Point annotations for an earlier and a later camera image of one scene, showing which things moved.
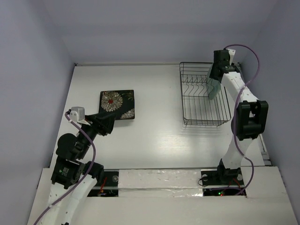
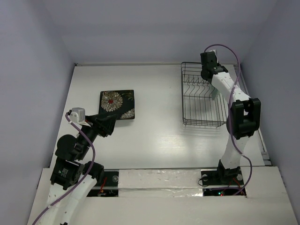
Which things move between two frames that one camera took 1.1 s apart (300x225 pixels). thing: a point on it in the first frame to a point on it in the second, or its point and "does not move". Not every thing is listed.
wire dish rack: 198,108 does not move
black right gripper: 217,73 to 211,71
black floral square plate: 121,102 does not move
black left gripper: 106,121 does not move
